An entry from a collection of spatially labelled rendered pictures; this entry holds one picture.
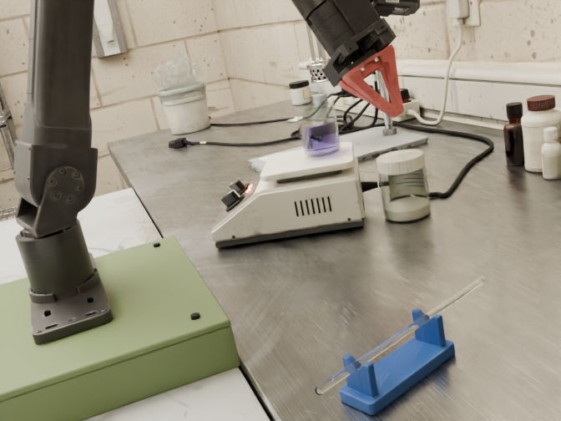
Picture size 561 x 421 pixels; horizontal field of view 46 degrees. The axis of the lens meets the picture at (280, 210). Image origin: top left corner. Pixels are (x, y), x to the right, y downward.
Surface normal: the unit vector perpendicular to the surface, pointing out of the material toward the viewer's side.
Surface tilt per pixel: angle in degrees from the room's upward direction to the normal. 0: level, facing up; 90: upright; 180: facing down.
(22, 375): 0
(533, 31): 90
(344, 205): 90
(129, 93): 90
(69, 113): 81
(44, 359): 0
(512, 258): 0
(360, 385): 90
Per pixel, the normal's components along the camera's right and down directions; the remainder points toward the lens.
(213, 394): -0.18, -0.94
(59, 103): 0.51, 0.00
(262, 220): -0.09, 0.31
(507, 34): -0.93, 0.26
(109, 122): 0.32, 0.22
